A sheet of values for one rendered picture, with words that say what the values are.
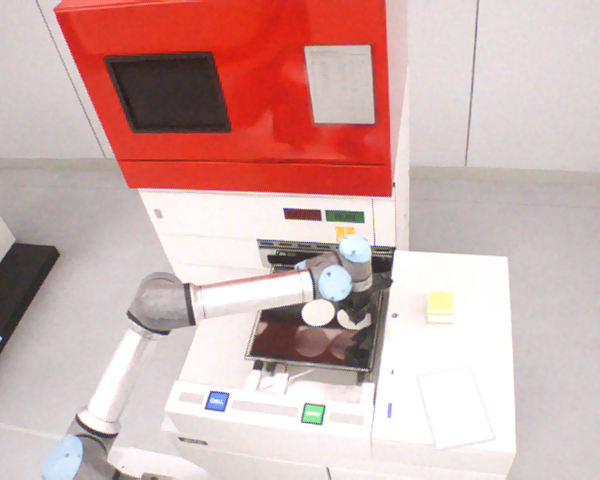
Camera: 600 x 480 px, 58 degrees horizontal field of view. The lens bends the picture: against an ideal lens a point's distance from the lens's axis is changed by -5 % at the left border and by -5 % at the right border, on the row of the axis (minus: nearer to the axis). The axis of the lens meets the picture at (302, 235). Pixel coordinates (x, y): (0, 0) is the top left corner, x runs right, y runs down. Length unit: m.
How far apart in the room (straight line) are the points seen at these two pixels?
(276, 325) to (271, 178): 0.45
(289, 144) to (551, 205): 2.20
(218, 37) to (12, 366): 2.33
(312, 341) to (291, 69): 0.78
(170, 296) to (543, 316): 2.05
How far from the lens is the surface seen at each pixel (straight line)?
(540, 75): 3.15
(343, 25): 1.29
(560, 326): 2.88
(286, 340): 1.69
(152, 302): 1.25
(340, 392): 1.60
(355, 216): 1.70
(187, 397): 1.59
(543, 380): 2.70
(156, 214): 1.92
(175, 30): 1.41
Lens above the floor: 2.28
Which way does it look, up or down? 45 degrees down
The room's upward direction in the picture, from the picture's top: 10 degrees counter-clockwise
